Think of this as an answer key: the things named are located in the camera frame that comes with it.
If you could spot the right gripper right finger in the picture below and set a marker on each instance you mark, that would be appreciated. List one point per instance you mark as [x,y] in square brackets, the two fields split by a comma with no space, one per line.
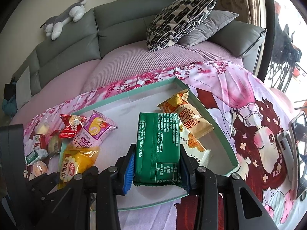
[241,207]

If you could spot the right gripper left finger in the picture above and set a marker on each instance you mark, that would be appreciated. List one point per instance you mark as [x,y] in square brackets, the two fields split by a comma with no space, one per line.
[70,207]

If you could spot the yellow bread packet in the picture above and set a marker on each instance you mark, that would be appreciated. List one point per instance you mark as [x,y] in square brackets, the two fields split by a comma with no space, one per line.
[76,161]

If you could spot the pale yellow bun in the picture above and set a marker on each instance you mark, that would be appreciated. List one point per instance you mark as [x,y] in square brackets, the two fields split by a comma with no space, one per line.
[39,168]

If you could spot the green white walnut cake packet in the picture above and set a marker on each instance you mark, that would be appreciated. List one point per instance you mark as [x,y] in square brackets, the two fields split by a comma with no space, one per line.
[36,155]

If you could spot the pink swiss roll packet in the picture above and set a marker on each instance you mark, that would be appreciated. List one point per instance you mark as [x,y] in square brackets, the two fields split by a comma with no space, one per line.
[94,132]

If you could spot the dark green snack packet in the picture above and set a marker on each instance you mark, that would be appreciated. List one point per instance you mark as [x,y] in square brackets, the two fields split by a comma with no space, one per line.
[157,150]

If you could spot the round biscuit clear packet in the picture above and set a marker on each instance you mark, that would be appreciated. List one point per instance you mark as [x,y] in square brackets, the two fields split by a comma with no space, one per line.
[54,145]

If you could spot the red white milk biscuit packet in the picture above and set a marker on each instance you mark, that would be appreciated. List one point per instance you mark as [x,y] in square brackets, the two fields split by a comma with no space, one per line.
[39,142]

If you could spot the red snack packet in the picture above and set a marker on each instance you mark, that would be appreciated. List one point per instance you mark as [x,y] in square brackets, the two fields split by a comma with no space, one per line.
[72,125]

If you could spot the clear bread bun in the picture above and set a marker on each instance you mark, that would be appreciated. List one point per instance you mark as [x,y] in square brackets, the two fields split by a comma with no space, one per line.
[43,128]

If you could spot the white peanut snack packet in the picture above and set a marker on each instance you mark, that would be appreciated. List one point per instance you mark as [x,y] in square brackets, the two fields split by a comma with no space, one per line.
[193,147]

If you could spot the orange swiss roll packet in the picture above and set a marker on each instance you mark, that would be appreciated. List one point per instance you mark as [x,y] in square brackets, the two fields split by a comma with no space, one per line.
[188,114]

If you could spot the teal white tray box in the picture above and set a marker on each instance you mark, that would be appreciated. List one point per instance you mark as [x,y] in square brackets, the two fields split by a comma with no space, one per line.
[124,110]

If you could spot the pink cartoon tablecloth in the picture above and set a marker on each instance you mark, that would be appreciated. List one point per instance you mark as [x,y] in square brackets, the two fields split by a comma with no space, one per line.
[249,114]

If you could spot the teal blue clothing pile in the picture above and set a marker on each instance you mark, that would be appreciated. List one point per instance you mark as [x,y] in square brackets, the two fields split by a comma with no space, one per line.
[9,107]

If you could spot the black bag on sofa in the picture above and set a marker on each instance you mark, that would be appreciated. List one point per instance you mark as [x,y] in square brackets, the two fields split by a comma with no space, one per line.
[10,90]

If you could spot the light grey pillow left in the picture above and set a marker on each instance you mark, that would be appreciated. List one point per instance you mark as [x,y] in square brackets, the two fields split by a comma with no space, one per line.
[23,89]

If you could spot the pink sofa seat cover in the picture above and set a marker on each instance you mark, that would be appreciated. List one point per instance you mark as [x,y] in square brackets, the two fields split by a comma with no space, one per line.
[119,64]

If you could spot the grey leather sofa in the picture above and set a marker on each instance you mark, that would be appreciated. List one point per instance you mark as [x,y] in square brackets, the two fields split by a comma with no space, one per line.
[107,27]

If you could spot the grey white plush toy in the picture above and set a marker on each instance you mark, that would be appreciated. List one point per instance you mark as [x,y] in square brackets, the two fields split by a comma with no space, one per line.
[53,26]

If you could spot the black white patterned pillow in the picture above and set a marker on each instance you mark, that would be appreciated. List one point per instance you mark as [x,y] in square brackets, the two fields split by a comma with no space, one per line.
[176,21]

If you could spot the grey pillow right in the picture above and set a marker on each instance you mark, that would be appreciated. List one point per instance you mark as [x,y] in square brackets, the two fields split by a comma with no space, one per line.
[216,20]

